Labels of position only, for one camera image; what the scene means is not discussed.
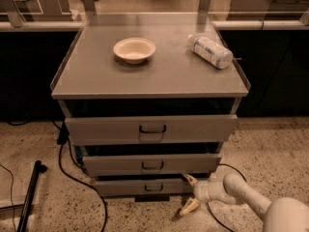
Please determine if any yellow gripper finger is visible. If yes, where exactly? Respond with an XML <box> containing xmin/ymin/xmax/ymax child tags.
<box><xmin>180</xmin><ymin>198</ymin><xmax>200</xmax><ymax>217</ymax></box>
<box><xmin>183</xmin><ymin>173</ymin><xmax>198</xmax><ymax>187</ymax></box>

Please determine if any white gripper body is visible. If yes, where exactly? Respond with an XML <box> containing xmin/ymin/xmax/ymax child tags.
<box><xmin>193</xmin><ymin>181</ymin><xmax>211</xmax><ymax>203</ymax></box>

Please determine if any grey bottom drawer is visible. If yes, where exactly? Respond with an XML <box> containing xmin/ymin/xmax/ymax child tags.
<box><xmin>95</xmin><ymin>178</ymin><xmax>193</xmax><ymax>197</ymax></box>

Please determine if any grey drawer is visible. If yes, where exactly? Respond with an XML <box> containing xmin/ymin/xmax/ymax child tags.
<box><xmin>83</xmin><ymin>154</ymin><xmax>221</xmax><ymax>177</ymax></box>
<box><xmin>95</xmin><ymin>178</ymin><xmax>193</xmax><ymax>197</ymax></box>
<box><xmin>66</xmin><ymin>115</ymin><xmax>238</xmax><ymax>146</ymax></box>

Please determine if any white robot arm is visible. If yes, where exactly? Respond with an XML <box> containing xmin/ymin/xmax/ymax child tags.
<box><xmin>180</xmin><ymin>173</ymin><xmax>309</xmax><ymax>232</ymax></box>

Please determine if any grey middle drawer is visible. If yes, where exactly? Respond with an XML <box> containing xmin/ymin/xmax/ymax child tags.
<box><xmin>83</xmin><ymin>154</ymin><xmax>221</xmax><ymax>177</ymax></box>

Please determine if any grey top drawer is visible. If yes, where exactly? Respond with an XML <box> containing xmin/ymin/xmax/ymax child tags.
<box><xmin>66</xmin><ymin>115</ymin><xmax>238</xmax><ymax>146</ymax></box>

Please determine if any grey drawer cabinet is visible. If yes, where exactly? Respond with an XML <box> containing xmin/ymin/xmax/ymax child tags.
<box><xmin>51</xmin><ymin>13</ymin><xmax>248</xmax><ymax>183</ymax></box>

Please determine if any clear plastic water bottle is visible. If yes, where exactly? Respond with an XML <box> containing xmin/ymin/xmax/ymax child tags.
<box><xmin>187</xmin><ymin>34</ymin><xmax>234</xmax><ymax>70</ymax></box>

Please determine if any white paper bowl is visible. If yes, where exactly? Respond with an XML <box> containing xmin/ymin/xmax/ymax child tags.
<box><xmin>113</xmin><ymin>38</ymin><xmax>156</xmax><ymax>64</ymax></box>

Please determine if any black metal stand leg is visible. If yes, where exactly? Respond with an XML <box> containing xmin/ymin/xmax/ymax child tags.
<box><xmin>17</xmin><ymin>160</ymin><xmax>47</xmax><ymax>232</ymax></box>

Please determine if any black floor cable right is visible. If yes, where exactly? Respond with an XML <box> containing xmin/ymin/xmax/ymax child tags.
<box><xmin>205</xmin><ymin>163</ymin><xmax>248</xmax><ymax>232</ymax></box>

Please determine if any black floor cable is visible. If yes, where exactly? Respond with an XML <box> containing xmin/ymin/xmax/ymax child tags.
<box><xmin>205</xmin><ymin>163</ymin><xmax>248</xmax><ymax>232</ymax></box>
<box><xmin>51</xmin><ymin>121</ymin><xmax>108</xmax><ymax>232</ymax></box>

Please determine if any black floor cable left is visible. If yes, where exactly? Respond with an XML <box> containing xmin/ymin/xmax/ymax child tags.
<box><xmin>51</xmin><ymin>121</ymin><xmax>108</xmax><ymax>232</ymax></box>

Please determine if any white horizontal rail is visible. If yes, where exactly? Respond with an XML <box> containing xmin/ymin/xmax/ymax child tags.
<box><xmin>0</xmin><ymin>20</ymin><xmax>309</xmax><ymax>32</ymax></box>

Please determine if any thin black cable far left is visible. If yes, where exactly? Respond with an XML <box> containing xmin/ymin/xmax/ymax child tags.
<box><xmin>0</xmin><ymin>163</ymin><xmax>17</xmax><ymax>232</ymax></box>

